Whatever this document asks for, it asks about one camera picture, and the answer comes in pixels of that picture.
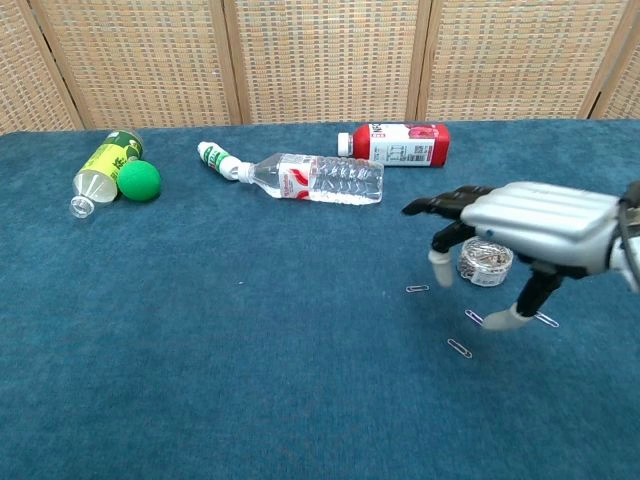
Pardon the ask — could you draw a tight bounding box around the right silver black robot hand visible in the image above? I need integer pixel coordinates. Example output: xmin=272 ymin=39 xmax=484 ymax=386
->
xmin=402 ymin=180 xmax=624 ymax=332

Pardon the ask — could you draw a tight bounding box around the clear jar of paperclips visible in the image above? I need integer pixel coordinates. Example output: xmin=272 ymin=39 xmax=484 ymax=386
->
xmin=457 ymin=237 xmax=514 ymax=287

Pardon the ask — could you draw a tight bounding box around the red juice bottle white cap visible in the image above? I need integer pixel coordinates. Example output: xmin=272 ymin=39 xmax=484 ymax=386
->
xmin=336 ymin=122 xmax=451 ymax=169

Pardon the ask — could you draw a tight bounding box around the clear water bottle red label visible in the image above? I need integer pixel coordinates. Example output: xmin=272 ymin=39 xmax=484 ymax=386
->
xmin=236 ymin=152 xmax=385 ymax=205

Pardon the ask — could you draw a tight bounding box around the woven wooden folding screen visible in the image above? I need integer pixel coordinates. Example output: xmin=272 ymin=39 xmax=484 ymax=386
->
xmin=0 ymin=0 xmax=640 ymax=135

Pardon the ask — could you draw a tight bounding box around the small white bottle green label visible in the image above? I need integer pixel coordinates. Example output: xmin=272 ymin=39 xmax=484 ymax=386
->
xmin=196 ymin=141 xmax=244 ymax=181

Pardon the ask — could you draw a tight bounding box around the green foam ball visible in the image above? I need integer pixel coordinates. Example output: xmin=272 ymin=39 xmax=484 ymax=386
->
xmin=116 ymin=159 xmax=163 ymax=203

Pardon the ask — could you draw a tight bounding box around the green label plastic bottle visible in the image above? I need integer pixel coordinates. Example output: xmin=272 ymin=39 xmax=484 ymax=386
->
xmin=68 ymin=128 xmax=146 ymax=220

